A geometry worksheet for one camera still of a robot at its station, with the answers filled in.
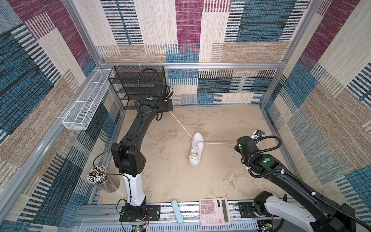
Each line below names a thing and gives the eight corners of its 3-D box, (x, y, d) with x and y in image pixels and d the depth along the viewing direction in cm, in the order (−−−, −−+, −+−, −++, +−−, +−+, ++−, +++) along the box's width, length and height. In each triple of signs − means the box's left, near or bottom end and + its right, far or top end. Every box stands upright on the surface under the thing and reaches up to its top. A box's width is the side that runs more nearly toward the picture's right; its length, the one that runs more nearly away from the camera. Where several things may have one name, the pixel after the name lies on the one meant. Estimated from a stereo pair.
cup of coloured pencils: (102, 192, 81) (84, 182, 67) (107, 177, 86) (91, 165, 72) (117, 192, 81) (103, 182, 67) (121, 177, 86) (109, 165, 72)
